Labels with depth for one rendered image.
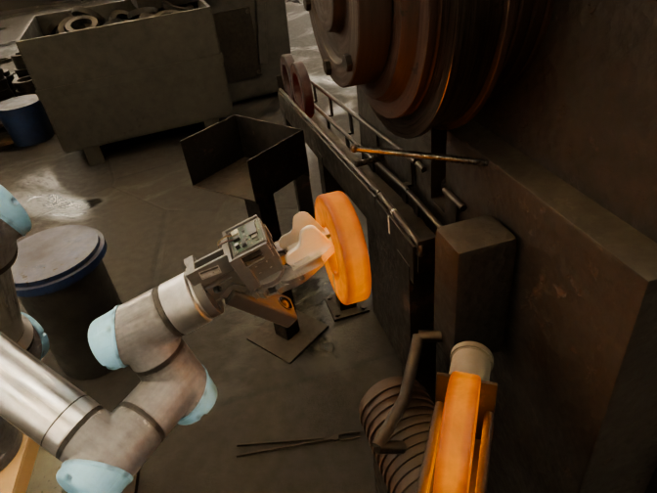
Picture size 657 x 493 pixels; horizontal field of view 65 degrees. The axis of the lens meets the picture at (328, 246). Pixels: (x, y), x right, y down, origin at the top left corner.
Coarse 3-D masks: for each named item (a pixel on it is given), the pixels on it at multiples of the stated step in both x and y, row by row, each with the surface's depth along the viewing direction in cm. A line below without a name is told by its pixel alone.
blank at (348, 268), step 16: (336, 192) 69; (320, 208) 71; (336, 208) 65; (352, 208) 65; (320, 224) 74; (336, 224) 64; (352, 224) 64; (336, 240) 65; (352, 240) 64; (336, 256) 68; (352, 256) 64; (368, 256) 64; (336, 272) 72; (352, 272) 64; (368, 272) 65; (336, 288) 73; (352, 288) 66; (368, 288) 66
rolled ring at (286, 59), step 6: (288, 54) 184; (282, 60) 187; (288, 60) 181; (282, 66) 190; (288, 66) 180; (282, 72) 194; (288, 72) 180; (288, 78) 183; (288, 84) 195; (288, 90) 195; (294, 102) 186
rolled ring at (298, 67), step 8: (296, 64) 167; (296, 72) 166; (304, 72) 165; (296, 80) 177; (304, 80) 164; (296, 88) 179; (304, 88) 164; (296, 96) 179; (304, 96) 165; (312, 96) 166; (296, 104) 180; (304, 104) 167; (312, 104) 168; (312, 112) 171
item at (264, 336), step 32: (224, 128) 147; (256, 128) 145; (288, 128) 137; (192, 160) 141; (224, 160) 150; (256, 160) 124; (288, 160) 133; (224, 192) 136; (256, 192) 128; (288, 352) 167
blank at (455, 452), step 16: (448, 384) 56; (464, 384) 56; (480, 384) 62; (448, 400) 54; (464, 400) 54; (448, 416) 53; (464, 416) 53; (448, 432) 52; (464, 432) 52; (448, 448) 52; (464, 448) 51; (448, 464) 51; (464, 464) 51; (448, 480) 51; (464, 480) 51
